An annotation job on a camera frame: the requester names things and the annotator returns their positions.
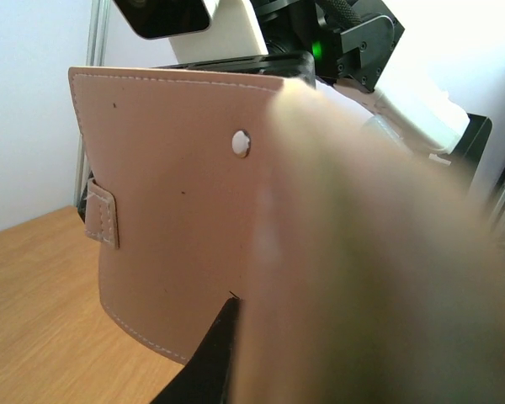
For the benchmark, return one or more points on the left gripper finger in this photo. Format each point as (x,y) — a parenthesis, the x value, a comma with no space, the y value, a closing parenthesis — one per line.
(206,378)

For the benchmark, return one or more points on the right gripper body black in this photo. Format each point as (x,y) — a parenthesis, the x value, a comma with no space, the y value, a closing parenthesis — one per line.
(296,64)

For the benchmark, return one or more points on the pink card holder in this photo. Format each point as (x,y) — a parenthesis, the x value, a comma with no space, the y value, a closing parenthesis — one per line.
(367,273)

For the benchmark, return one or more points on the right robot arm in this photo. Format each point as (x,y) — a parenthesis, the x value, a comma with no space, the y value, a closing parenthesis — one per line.
(348,45)

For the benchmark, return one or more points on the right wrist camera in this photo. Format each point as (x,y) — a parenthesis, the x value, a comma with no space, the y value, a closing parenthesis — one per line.
(198,30)

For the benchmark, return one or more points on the left aluminium corner post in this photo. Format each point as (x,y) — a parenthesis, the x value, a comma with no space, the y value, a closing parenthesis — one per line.
(84,82)

